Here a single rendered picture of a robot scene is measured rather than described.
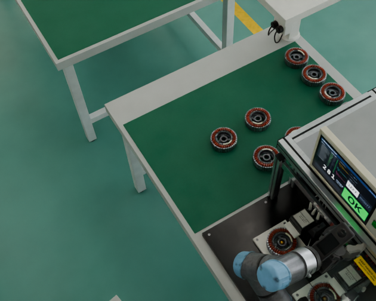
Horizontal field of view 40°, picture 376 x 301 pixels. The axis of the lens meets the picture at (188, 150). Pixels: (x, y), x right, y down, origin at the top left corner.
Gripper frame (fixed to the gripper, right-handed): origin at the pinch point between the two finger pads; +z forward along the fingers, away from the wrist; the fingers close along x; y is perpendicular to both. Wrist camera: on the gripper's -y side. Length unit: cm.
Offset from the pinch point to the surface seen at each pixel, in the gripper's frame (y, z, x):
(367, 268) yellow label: 10.5, 6.7, 7.1
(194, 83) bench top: 36, 27, -107
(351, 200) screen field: -0.9, 7.5, -9.9
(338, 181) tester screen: -2.8, 6.7, -16.4
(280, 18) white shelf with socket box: -15, 32, -83
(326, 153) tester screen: -8.3, 4.1, -24.0
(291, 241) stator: 34.9, 12.9, -18.6
